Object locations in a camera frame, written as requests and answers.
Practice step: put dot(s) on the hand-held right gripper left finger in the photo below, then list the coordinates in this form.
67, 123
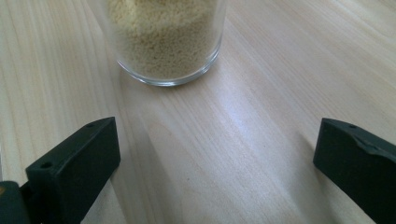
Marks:
74, 168

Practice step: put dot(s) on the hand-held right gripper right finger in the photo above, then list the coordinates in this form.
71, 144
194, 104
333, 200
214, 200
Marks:
358, 168

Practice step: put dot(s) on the yellow grain glass jar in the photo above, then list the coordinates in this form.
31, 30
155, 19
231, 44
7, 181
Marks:
165, 46

